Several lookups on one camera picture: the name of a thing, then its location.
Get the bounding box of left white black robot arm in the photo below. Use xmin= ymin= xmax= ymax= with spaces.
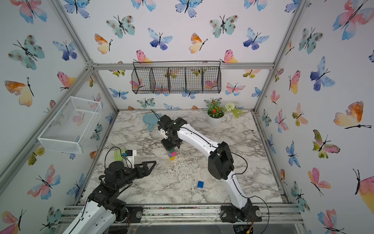
xmin=64 ymin=161 xmax=157 ymax=234

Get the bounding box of white mesh wall basket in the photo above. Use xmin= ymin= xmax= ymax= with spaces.
xmin=38 ymin=96 xmax=102 ymax=154

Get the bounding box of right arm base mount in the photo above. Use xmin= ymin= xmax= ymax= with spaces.
xmin=220 ymin=205 xmax=262 ymax=223

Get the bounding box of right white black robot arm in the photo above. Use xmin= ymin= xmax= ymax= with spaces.
xmin=155 ymin=115 xmax=266 ymax=210

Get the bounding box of potted plant white pot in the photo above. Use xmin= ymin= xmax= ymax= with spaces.
xmin=204 ymin=98 xmax=243 ymax=126

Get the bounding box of aluminium front rail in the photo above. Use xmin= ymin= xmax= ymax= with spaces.
xmin=56 ymin=204 xmax=304 ymax=226

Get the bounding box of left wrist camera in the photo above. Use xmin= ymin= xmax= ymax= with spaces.
xmin=122 ymin=150 xmax=137 ymax=168

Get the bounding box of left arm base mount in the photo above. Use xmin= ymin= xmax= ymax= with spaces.
xmin=105 ymin=205 xmax=144 ymax=224

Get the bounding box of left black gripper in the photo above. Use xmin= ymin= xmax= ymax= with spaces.
xmin=115 ymin=161 xmax=156 ymax=190

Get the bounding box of black wire wall basket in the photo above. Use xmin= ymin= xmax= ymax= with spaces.
xmin=130 ymin=60 xmax=222 ymax=94

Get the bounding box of teal hand mirror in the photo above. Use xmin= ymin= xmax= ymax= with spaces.
xmin=143 ymin=113 xmax=161 ymax=132

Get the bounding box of blue small lego brick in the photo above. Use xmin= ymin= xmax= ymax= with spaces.
xmin=197 ymin=181 xmax=204 ymax=189

